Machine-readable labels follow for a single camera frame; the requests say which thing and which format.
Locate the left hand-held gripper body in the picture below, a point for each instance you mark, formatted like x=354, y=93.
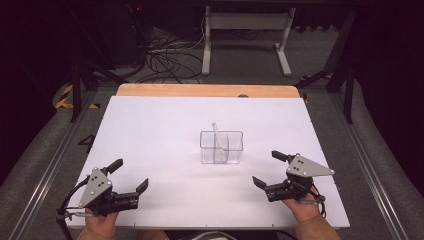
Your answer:
x=96, y=185

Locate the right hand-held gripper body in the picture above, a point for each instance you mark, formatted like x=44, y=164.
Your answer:
x=305, y=168

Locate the clear plastic organizer box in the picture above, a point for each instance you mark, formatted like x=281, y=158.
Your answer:
x=233, y=151

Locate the white pen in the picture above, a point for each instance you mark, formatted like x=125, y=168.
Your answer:
x=218, y=138

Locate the person's left hand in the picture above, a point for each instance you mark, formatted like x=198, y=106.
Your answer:
x=100, y=224

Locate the person's right hand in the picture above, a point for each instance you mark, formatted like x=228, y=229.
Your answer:
x=301, y=210

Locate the white table cover board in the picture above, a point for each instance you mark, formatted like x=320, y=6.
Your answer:
x=160, y=133

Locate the yellow black hazard tape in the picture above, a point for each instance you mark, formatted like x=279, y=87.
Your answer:
x=65, y=100

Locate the black metal stand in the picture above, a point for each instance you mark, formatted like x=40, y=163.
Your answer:
x=348, y=86
x=76, y=90

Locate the aluminium floor rail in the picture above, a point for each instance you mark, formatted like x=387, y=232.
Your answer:
x=50, y=170
x=366, y=170

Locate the white metal desk frame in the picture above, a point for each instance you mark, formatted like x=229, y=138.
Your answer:
x=246, y=21

